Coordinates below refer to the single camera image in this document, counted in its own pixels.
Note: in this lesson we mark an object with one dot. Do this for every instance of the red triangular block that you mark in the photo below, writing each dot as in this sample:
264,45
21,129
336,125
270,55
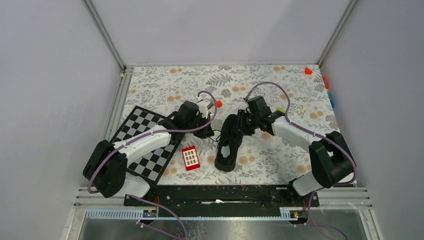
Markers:
308,71

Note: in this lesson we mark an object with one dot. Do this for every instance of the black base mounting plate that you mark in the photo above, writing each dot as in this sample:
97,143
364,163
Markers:
215,201

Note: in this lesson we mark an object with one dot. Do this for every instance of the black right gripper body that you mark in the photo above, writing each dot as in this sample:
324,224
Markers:
247,122

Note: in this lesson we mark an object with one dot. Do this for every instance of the floral patterned table mat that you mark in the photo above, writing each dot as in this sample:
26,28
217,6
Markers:
262,158

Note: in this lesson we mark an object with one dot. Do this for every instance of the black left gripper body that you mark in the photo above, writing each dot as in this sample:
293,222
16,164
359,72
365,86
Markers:
199,121

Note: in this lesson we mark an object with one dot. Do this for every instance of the black sneaker shoe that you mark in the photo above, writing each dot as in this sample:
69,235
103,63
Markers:
228,145

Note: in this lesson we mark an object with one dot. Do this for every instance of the red toy calculator block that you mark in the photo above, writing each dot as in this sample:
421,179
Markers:
190,158

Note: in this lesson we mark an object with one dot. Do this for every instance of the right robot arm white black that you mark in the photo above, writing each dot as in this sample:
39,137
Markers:
329,155

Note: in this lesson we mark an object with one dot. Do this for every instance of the small red cube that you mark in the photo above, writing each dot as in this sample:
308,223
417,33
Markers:
219,104

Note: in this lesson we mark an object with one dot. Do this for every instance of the green rectangular block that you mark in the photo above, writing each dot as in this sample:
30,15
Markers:
281,109

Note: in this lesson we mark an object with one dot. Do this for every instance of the orange red toy piece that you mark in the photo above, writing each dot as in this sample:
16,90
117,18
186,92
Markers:
326,83

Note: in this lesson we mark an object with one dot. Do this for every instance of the black white chessboard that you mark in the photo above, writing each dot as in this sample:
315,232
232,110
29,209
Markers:
147,157

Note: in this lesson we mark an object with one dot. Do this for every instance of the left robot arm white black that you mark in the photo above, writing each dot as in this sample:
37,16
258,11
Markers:
107,167

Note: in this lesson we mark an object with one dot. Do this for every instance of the black shoelace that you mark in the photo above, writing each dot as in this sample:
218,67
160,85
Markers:
216,137

